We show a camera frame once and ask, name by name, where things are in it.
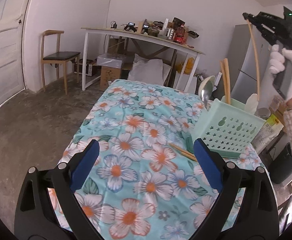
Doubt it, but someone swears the wooden chopstick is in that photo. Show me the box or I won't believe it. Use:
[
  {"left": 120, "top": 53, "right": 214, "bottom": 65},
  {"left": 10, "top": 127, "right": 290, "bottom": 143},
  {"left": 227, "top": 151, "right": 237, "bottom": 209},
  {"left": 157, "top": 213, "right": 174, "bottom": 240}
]
[
  {"left": 246, "top": 18, "right": 260, "bottom": 102},
  {"left": 172, "top": 146, "right": 198, "bottom": 162},
  {"left": 223, "top": 58, "right": 231, "bottom": 105},
  {"left": 220, "top": 61, "right": 228, "bottom": 103},
  {"left": 168, "top": 142, "right": 198, "bottom": 160}
]

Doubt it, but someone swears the white gloved right hand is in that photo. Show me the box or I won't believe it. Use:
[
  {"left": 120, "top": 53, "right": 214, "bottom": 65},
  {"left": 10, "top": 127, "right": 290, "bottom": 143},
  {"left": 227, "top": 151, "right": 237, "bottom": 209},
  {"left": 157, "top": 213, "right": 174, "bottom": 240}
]
[{"left": 259, "top": 44, "right": 292, "bottom": 109}]

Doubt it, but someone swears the grey refrigerator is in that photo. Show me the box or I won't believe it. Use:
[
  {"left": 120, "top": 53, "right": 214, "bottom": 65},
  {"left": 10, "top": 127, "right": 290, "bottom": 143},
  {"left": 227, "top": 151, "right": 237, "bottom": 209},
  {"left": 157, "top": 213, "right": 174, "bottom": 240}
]
[{"left": 227, "top": 24, "right": 270, "bottom": 103}]

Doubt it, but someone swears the rice sack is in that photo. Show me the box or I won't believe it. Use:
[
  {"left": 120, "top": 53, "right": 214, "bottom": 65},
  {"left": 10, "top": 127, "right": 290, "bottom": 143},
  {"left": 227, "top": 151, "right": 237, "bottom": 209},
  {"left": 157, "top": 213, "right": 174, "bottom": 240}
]
[{"left": 251, "top": 114, "right": 284, "bottom": 154}]

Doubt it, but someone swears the mint green utensil caddy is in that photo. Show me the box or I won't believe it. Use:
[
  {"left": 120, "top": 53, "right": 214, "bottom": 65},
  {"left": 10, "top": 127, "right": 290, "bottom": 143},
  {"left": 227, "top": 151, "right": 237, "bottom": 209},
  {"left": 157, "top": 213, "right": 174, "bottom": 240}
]
[{"left": 190, "top": 97, "right": 265, "bottom": 159}]

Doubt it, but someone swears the steel spoon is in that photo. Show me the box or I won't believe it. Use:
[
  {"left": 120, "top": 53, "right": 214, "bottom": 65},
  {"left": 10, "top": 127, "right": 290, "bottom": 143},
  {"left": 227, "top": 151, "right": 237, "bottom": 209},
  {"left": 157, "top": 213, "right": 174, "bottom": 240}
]
[{"left": 200, "top": 81, "right": 213, "bottom": 111}]

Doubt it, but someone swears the yellow plastic bag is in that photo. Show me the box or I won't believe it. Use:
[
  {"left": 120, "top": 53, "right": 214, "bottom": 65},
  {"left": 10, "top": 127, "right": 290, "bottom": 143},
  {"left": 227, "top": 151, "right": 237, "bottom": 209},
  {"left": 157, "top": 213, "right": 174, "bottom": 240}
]
[{"left": 176, "top": 57, "right": 195, "bottom": 75}]

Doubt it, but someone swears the red oil bottle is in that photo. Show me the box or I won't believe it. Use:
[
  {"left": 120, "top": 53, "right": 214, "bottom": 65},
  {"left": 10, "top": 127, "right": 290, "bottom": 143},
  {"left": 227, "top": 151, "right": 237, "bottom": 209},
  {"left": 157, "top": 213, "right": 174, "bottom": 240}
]
[{"left": 173, "top": 25, "right": 185, "bottom": 44}]

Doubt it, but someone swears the steel utensil holder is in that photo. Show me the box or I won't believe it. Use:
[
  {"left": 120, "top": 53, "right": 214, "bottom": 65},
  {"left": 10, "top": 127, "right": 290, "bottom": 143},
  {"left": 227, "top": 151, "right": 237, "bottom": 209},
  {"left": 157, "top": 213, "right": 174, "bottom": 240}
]
[{"left": 166, "top": 28, "right": 175, "bottom": 40}]

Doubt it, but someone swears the floral blue tablecloth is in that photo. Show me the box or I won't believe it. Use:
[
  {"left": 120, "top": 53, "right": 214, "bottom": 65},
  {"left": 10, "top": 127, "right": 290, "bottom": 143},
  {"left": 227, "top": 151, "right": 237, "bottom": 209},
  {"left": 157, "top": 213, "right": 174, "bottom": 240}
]
[{"left": 62, "top": 80, "right": 262, "bottom": 239}]

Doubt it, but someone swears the white long desk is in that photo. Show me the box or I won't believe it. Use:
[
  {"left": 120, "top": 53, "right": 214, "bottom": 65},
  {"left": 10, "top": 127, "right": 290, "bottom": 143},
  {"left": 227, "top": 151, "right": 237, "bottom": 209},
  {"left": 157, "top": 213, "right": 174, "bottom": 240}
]
[{"left": 81, "top": 27, "right": 205, "bottom": 92}]

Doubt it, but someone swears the grey white sack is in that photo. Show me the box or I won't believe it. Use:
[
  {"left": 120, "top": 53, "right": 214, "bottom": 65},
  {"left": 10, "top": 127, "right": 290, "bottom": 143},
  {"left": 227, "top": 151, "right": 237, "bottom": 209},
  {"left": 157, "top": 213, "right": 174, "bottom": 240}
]
[{"left": 128, "top": 54, "right": 171, "bottom": 86}]

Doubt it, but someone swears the white door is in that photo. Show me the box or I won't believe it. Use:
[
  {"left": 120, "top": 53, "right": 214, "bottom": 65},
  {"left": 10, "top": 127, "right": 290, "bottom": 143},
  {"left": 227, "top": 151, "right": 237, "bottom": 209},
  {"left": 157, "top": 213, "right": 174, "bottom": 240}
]
[{"left": 0, "top": 0, "right": 29, "bottom": 106}]

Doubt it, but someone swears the brown cardboard box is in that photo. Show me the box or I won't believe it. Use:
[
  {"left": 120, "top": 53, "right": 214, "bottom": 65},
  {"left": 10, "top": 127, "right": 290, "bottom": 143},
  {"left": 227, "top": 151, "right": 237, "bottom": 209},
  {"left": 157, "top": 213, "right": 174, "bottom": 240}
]
[{"left": 100, "top": 66, "right": 122, "bottom": 91}]

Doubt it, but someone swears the wooden chair dark seat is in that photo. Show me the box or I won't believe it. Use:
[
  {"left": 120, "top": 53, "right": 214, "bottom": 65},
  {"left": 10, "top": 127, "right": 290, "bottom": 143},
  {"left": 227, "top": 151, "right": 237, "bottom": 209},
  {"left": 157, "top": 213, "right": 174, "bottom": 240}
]
[{"left": 40, "top": 30, "right": 80, "bottom": 95}]

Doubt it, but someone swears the white box under desk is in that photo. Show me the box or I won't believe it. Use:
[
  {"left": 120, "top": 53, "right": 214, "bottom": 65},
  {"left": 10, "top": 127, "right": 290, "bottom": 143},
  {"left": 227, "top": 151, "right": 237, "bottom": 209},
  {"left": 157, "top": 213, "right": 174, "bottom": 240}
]
[{"left": 96, "top": 53, "right": 126, "bottom": 69}]

